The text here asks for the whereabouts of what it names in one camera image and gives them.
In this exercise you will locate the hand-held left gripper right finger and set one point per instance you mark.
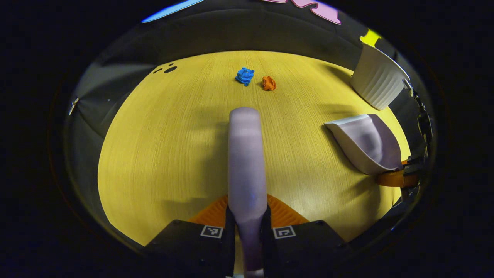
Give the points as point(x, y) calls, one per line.
point(305, 247)

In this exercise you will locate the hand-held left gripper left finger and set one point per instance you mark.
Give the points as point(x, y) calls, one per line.
point(193, 247)

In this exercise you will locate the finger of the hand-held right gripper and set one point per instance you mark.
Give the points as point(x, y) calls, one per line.
point(413, 164)
point(393, 179)

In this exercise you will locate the pink and white dustpan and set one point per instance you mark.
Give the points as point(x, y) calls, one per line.
point(366, 144)

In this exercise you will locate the white ribbed garbage bin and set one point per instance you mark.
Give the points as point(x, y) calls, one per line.
point(380, 83)

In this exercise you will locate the small pink broom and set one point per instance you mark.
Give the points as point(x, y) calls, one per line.
point(247, 162)

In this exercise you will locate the orange paper trash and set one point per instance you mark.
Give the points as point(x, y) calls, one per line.
point(269, 83)

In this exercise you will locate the blue paper trash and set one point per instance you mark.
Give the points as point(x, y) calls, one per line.
point(244, 76)

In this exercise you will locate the white cloth clip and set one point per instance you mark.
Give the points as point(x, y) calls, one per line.
point(407, 87)
point(73, 106)

